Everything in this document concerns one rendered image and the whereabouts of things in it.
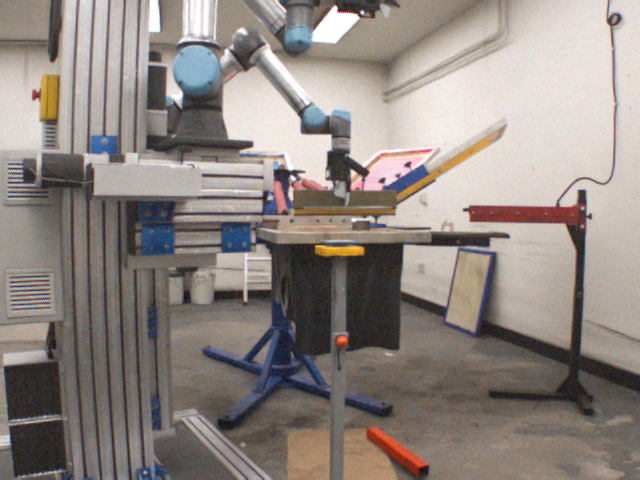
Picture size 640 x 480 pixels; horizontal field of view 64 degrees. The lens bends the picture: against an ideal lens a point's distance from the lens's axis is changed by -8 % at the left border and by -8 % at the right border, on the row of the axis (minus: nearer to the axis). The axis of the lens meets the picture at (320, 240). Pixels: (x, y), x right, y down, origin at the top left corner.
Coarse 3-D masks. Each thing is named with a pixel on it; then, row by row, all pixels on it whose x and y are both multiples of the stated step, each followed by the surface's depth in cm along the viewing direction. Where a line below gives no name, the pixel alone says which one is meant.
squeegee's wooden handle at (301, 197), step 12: (300, 192) 203; (312, 192) 205; (324, 192) 206; (360, 192) 209; (372, 192) 211; (384, 192) 212; (396, 192) 213; (300, 204) 204; (312, 204) 205; (324, 204) 206; (336, 204) 207; (348, 204) 208; (360, 204) 210; (372, 204) 211; (384, 204) 212; (396, 204) 213
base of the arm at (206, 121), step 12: (192, 108) 147; (204, 108) 147; (216, 108) 149; (192, 120) 147; (204, 120) 147; (216, 120) 149; (180, 132) 148; (192, 132) 146; (204, 132) 146; (216, 132) 148
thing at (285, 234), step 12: (264, 228) 232; (288, 228) 267; (300, 228) 268; (312, 228) 270; (324, 228) 271; (336, 228) 273; (348, 228) 274; (372, 228) 255; (384, 228) 244; (276, 240) 190; (288, 240) 190; (300, 240) 192; (312, 240) 193; (360, 240) 197; (372, 240) 198; (384, 240) 199; (396, 240) 201; (408, 240) 202; (420, 240) 203
